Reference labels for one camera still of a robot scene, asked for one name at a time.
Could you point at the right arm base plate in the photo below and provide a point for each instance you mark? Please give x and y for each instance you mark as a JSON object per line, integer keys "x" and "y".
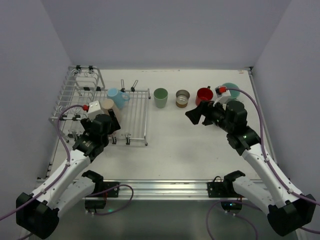
{"x": 216, "y": 189}

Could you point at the light blue mug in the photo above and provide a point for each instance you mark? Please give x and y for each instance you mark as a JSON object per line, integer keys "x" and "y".
{"x": 119, "y": 98}

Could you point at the right black controller box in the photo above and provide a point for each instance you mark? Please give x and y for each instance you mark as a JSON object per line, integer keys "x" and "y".
{"x": 231, "y": 207}

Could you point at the beige tumbler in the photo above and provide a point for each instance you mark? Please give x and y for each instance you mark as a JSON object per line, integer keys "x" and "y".
{"x": 108, "y": 104}

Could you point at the left black controller box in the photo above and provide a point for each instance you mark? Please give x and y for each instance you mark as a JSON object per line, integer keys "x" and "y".
{"x": 94, "y": 205}

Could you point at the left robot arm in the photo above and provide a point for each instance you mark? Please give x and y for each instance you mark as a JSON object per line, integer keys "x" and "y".
{"x": 39, "y": 212}

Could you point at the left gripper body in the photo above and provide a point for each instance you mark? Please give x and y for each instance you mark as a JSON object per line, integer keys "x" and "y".
{"x": 113, "y": 124}

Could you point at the aluminium mounting rail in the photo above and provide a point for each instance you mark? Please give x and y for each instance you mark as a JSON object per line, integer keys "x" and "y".
{"x": 139, "y": 190}

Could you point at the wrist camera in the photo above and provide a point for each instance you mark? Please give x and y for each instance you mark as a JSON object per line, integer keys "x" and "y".
{"x": 223, "y": 94}
{"x": 94, "y": 110}

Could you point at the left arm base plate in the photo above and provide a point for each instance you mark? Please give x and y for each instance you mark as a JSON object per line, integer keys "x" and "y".
{"x": 104, "y": 185}

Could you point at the black controller box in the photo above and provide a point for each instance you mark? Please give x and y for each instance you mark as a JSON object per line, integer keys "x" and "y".
{"x": 231, "y": 207}
{"x": 94, "y": 205}

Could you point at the metal wire dish rack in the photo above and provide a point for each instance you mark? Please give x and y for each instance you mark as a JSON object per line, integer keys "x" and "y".
{"x": 85, "y": 84}

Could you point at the pale green mug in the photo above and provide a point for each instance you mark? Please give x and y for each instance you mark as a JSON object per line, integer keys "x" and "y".
{"x": 234, "y": 94}

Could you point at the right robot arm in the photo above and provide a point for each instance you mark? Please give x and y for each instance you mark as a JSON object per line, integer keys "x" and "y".
{"x": 286, "y": 207}

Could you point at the red mug black handle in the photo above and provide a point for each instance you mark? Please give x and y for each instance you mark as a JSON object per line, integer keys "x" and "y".
{"x": 204, "y": 94}

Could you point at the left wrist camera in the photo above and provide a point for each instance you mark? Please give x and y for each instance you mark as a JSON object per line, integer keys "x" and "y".
{"x": 94, "y": 110}

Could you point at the light green tumbler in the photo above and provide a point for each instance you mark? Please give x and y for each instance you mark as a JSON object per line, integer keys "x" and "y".
{"x": 160, "y": 96}

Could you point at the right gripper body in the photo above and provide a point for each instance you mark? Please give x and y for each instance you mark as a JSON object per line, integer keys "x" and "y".
{"x": 204, "y": 113}

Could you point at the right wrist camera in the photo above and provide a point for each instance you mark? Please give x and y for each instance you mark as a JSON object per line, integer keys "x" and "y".
{"x": 223, "y": 94}

